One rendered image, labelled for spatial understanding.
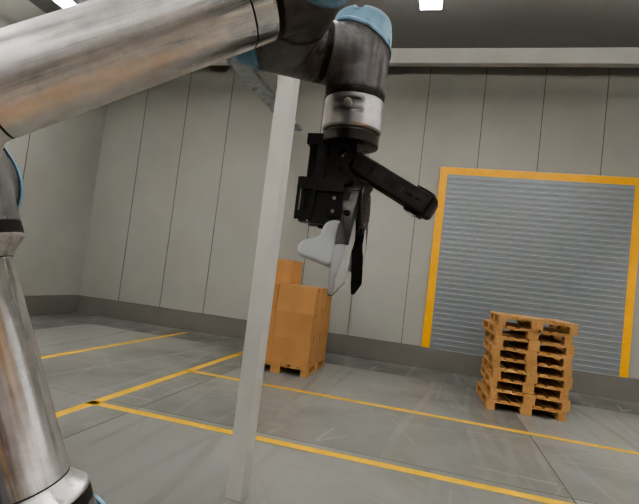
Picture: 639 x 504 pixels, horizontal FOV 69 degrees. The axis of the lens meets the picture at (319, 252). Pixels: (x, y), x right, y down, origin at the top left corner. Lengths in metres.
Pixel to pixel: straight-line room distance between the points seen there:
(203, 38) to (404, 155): 9.52
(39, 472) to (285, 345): 6.70
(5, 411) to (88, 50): 0.34
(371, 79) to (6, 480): 0.57
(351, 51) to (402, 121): 9.55
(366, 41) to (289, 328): 6.66
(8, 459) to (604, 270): 9.66
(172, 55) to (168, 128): 11.41
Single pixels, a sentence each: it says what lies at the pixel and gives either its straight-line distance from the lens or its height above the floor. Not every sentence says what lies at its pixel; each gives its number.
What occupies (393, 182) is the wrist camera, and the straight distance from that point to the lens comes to 0.56.
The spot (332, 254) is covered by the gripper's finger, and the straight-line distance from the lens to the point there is 0.50.
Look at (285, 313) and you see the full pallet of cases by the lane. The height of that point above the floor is 0.91.
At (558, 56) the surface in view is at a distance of 10.15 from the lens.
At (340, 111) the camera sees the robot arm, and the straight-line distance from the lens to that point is 0.57.
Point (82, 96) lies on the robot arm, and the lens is 0.43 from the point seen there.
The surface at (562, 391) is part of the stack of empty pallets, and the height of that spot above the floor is 0.39.
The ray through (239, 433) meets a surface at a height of 0.43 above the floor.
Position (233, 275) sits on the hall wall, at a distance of 10.42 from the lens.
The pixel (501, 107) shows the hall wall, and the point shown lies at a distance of 10.26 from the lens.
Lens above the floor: 1.54
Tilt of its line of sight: 3 degrees up
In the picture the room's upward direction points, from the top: 7 degrees clockwise
